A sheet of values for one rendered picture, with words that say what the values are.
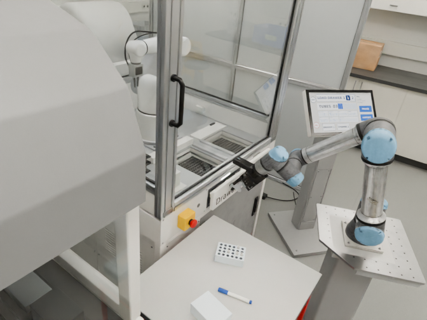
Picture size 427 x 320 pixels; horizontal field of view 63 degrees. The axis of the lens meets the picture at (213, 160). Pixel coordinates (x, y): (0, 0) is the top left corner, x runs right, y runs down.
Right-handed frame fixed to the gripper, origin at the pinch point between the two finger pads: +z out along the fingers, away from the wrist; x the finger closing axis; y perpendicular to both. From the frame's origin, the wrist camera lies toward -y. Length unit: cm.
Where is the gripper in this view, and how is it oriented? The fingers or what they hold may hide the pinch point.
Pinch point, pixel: (232, 183)
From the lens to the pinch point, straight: 175.4
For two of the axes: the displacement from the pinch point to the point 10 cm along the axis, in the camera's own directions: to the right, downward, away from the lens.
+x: 5.9, -3.6, 7.2
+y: 6.0, 7.9, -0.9
